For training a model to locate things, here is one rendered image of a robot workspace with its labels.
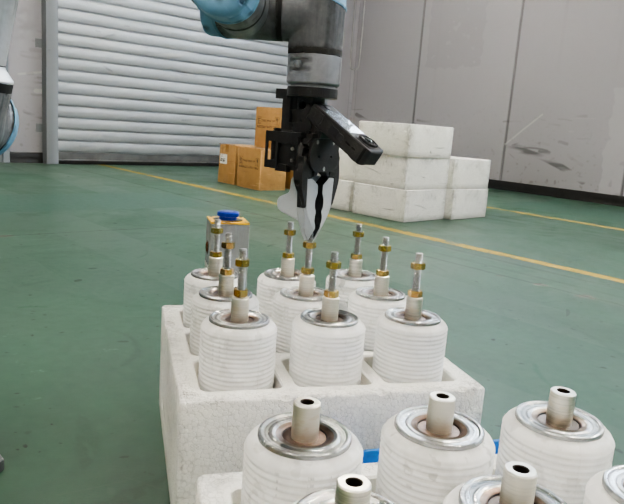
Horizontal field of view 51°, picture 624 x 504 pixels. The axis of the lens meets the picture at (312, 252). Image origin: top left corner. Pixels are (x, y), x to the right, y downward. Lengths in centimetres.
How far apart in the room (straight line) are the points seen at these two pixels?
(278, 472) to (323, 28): 59
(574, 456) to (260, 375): 38
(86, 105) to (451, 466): 583
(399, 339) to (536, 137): 579
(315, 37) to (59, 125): 530
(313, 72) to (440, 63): 643
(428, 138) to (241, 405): 307
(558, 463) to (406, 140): 311
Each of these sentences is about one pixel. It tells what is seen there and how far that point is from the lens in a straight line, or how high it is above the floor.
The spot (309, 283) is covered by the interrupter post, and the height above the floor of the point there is 27.
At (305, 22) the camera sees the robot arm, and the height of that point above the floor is 63.
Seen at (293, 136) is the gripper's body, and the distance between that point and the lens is 90.
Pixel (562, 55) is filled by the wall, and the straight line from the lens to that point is 656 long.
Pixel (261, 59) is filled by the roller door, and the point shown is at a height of 113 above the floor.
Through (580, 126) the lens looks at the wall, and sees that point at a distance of 639.
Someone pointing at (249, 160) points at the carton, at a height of 21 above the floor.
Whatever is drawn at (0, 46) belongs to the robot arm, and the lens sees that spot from 105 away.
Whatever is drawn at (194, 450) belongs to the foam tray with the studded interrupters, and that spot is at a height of 12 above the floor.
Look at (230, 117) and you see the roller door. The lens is 696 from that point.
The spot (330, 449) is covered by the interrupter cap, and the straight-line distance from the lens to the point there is 52.
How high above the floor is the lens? 50
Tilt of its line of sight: 11 degrees down
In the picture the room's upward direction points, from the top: 4 degrees clockwise
